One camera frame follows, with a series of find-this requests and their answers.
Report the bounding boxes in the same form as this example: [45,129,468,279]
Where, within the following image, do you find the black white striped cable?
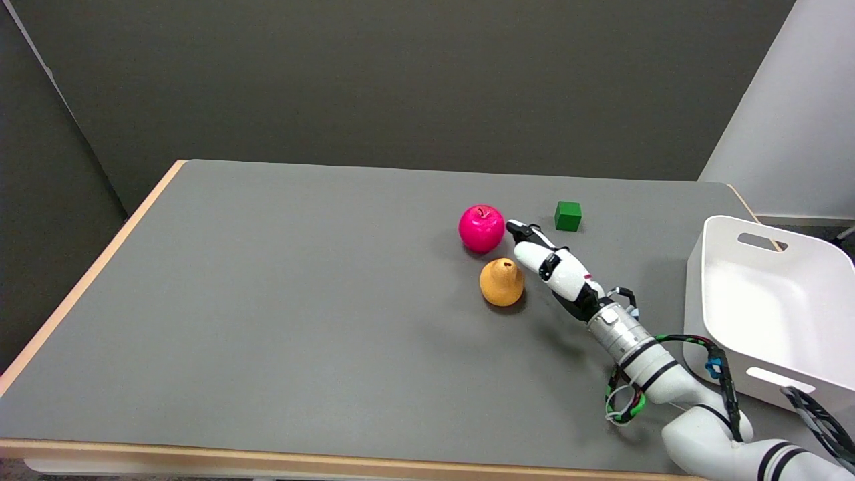
[780,385,855,468]

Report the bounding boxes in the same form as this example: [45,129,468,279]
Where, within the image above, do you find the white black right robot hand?
[506,219,606,322]

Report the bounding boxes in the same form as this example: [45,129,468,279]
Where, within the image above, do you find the black green braided cable loop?
[605,364,647,426]

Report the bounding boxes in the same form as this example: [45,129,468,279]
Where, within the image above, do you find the light wood table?
[0,159,855,481]

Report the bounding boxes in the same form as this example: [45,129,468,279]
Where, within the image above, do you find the black cable with blue connector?
[655,334,745,443]

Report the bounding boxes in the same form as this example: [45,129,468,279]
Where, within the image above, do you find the white plastic basket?
[683,215,855,414]

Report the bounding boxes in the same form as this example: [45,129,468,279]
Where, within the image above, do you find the red apple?
[458,204,506,255]

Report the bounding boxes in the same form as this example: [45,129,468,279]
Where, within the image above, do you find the gray table mat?
[0,159,855,479]

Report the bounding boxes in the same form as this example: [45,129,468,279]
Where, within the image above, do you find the yellow pear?
[479,257,526,307]

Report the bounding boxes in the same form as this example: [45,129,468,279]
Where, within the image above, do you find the white partition panel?
[698,0,855,221]

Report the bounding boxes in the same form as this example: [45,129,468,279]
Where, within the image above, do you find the green cube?
[554,200,583,232]

